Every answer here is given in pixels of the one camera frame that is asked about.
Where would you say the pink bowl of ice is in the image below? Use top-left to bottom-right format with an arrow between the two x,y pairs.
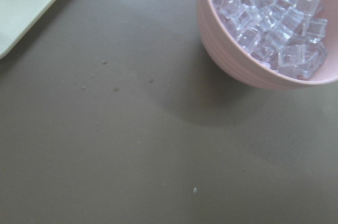
197,0 -> 337,90

